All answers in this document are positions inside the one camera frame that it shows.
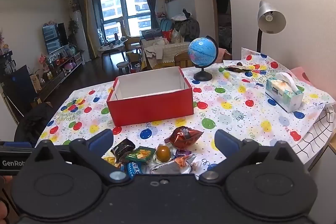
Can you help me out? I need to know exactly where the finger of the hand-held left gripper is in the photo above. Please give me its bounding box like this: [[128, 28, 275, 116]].
[[0, 141, 33, 151]]

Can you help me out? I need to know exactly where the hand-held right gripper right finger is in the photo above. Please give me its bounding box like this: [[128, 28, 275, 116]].
[[198, 130, 298, 185]]

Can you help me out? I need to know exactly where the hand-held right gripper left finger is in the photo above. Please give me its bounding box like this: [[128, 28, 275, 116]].
[[31, 129, 132, 185]]

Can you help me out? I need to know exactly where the yellow candy packet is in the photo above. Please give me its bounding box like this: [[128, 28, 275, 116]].
[[104, 156, 121, 168]]

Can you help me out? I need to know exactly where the black snack packet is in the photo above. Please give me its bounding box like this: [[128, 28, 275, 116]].
[[110, 138, 135, 164]]

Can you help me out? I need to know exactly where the green snack packet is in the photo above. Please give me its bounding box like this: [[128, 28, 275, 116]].
[[125, 147, 156, 163]]

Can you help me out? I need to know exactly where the blue snack packet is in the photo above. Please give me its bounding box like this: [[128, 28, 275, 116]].
[[121, 161, 142, 178]]

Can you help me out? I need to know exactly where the dark red foil snack packet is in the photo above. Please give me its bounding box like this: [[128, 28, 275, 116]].
[[164, 126, 204, 152]]

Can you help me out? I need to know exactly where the purple candy wrapper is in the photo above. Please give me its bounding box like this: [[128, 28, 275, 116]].
[[175, 148, 192, 159]]

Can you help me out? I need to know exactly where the red orange snack packet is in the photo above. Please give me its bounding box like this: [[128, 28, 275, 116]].
[[175, 154, 198, 170]]

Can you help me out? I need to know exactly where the red cardboard box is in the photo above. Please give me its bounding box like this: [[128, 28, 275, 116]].
[[106, 67, 194, 127]]

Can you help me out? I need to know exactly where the braised egg packet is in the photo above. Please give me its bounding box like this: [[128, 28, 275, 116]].
[[155, 144, 174, 163]]

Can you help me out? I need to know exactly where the person's left hand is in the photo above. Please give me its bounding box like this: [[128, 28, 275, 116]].
[[0, 199, 11, 224]]

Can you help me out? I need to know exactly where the balloon print tablecloth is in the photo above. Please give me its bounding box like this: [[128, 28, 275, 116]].
[[39, 48, 336, 180]]

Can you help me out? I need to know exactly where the black jacket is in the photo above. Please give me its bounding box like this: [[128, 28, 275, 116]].
[[14, 102, 57, 147]]

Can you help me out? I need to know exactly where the tissue pack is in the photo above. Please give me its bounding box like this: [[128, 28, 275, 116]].
[[265, 72, 304, 113]]

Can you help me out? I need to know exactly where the flat snack wrapper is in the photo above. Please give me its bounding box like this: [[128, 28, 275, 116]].
[[223, 63, 254, 73]]

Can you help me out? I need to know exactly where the small round stool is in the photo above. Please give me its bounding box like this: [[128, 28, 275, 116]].
[[116, 61, 132, 75]]

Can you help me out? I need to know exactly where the wooden television cabinet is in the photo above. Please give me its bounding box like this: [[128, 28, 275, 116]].
[[26, 52, 85, 101]]

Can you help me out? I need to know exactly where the blue desk globe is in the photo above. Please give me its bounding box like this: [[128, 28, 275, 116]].
[[188, 35, 218, 81]]

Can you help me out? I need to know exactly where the round coffee table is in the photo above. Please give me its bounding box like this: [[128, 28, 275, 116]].
[[98, 42, 129, 62]]

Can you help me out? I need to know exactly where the white grid pattern cloth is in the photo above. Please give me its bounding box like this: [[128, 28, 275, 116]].
[[291, 106, 336, 164]]

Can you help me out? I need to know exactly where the sofa with beige cover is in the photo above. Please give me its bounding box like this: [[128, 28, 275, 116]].
[[142, 18, 200, 69]]

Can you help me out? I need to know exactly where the white standing air conditioner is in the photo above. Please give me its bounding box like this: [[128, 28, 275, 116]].
[[73, 10, 90, 64]]

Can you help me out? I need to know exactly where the flat screen television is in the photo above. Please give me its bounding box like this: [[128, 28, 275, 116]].
[[43, 22, 69, 54]]

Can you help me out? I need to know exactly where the yellow curtain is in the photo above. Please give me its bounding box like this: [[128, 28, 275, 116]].
[[79, 0, 97, 59]]

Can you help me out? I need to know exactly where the tall green plant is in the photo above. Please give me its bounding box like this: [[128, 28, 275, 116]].
[[68, 20, 79, 42]]

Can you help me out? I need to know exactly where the pile of clothes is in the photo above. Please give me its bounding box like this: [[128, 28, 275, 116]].
[[172, 9, 200, 43]]

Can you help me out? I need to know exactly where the grey desk lamp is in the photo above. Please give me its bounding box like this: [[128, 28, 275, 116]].
[[256, 0, 286, 54]]

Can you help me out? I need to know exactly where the large window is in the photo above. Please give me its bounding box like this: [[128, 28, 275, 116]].
[[92, 0, 153, 42]]

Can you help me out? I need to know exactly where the grey curtain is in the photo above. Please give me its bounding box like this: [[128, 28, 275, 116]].
[[142, 0, 160, 30]]

